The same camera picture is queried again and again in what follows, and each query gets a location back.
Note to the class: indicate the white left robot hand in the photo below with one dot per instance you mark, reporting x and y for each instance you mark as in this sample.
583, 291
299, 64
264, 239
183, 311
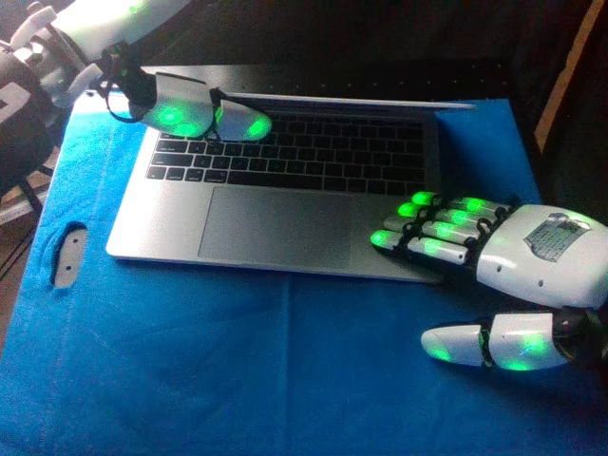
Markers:
104, 21

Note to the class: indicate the blue cloth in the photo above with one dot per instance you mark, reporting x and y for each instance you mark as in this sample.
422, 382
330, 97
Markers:
237, 356

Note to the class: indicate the tan wooden board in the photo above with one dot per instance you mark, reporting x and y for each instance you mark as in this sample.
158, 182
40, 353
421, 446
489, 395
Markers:
570, 71

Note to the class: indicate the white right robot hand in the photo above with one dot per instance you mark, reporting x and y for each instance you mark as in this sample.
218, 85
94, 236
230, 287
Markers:
537, 256

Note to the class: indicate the silver laptop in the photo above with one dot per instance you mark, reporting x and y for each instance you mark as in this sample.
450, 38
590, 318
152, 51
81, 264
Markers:
166, 218

